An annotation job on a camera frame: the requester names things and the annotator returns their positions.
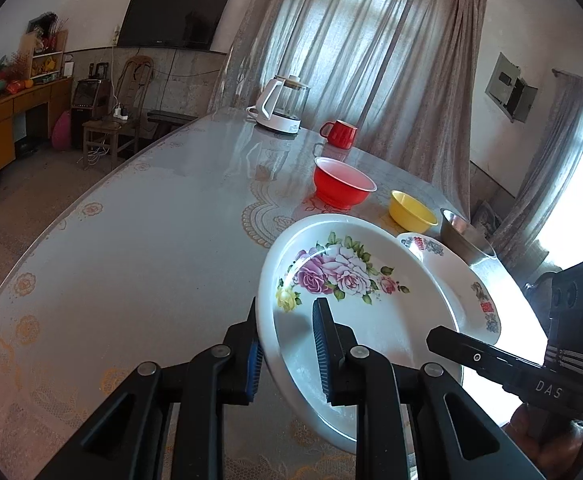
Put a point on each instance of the small white box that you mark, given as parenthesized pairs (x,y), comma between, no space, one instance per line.
(68,70)

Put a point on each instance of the grey patterned bundle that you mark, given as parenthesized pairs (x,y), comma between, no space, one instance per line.
(486,215)

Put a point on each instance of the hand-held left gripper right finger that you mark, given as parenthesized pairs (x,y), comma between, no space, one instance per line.
(322,352)

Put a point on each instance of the red mug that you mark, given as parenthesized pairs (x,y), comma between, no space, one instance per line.
(341,135)

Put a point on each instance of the white power strip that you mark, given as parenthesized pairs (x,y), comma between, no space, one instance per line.
(120,112)

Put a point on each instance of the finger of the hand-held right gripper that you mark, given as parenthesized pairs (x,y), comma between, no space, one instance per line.
(476,357)

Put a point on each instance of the white glass electric kettle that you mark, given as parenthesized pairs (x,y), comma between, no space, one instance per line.
(281,105)

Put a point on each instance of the round-back dark chair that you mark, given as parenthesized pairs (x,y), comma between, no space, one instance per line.
(539,290)

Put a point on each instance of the person's right hand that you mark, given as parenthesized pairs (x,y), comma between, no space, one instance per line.
(526,432)

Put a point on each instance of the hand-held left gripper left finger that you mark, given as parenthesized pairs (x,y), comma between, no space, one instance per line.
(254,367)

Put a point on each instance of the yellow plastic bowl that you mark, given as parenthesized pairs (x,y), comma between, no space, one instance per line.
(411,212)

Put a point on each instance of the white rose print plate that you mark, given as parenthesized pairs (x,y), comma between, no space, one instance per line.
(371,330)

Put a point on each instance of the black wall television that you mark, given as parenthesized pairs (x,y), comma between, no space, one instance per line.
(176,17)

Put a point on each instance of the cluttered wooden shelf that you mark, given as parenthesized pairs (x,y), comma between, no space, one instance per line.
(46,50)

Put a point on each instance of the black floor speaker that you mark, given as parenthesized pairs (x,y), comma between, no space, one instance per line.
(89,110)

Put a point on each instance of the red plastic bowl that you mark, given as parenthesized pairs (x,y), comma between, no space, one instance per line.
(341,187)

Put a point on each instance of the stainless steel bowl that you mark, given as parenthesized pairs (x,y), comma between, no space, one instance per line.
(464,240)

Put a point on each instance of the grey electrical panel box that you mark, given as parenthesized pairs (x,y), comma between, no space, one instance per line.
(506,85)

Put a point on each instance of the wooden arched-back chair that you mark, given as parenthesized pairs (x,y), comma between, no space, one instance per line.
(131,85)

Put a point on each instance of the pink bag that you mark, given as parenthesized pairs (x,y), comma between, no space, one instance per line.
(61,130)

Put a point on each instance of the dark wooden bench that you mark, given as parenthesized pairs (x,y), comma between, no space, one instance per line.
(171,119)

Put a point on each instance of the wooden cabinet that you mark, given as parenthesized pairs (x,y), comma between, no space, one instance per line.
(1,120)

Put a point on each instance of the white plate with red characters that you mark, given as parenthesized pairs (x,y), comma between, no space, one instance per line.
(464,280)

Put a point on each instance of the beige side window curtain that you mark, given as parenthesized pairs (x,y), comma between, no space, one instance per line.
(546,170)

